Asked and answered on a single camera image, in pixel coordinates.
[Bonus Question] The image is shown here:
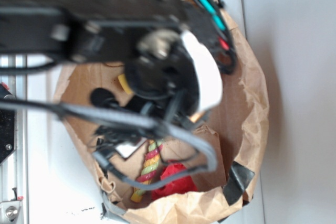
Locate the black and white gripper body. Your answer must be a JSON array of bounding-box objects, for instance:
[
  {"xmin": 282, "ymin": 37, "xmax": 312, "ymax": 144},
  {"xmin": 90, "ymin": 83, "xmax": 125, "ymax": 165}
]
[{"xmin": 124, "ymin": 29, "xmax": 223, "ymax": 115}]

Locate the black metal bracket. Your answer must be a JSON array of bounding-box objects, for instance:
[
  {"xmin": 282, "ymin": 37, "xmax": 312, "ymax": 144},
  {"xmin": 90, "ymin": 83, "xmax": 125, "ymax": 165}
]
[{"xmin": 0, "ymin": 82, "xmax": 18, "ymax": 166}]

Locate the red paper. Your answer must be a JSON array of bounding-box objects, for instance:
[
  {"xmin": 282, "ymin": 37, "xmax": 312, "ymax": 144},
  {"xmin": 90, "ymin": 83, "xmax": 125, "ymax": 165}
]
[{"xmin": 151, "ymin": 162, "xmax": 198, "ymax": 200}]

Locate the grey cable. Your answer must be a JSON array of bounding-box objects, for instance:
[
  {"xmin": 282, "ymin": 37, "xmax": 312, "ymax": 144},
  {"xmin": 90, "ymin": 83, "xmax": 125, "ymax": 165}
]
[{"xmin": 0, "ymin": 98, "xmax": 218, "ymax": 192}]

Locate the red yellow green rope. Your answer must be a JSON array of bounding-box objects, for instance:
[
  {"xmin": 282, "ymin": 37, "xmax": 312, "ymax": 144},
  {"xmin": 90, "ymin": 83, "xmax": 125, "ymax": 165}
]
[{"xmin": 130, "ymin": 140, "xmax": 165, "ymax": 203}]

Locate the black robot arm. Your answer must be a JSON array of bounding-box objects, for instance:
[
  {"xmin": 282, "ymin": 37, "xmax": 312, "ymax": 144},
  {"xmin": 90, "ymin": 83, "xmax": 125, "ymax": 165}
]
[{"xmin": 1, "ymin": 0, "xmax": 223, "ymax": 116}]

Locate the white plastic tray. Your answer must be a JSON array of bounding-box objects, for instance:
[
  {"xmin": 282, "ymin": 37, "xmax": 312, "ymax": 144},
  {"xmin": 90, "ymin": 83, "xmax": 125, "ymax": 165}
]
[{"xmin": 26, "ymin": 0, "xmax": 265, "ymax": 223}]

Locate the aluminium frame rail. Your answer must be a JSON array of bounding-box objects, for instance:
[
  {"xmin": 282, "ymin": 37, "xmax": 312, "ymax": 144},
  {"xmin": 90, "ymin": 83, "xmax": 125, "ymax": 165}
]
[{"xmin": 1, "ymin": 55, "xmax": 29, "ymax": 223}]

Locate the yellow sponge piece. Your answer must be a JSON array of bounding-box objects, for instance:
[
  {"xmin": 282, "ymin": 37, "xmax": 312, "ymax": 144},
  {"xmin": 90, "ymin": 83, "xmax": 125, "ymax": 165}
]
[{"xmin": 118, "ymin": 73, "xmax": 133, "ymax": 94}]

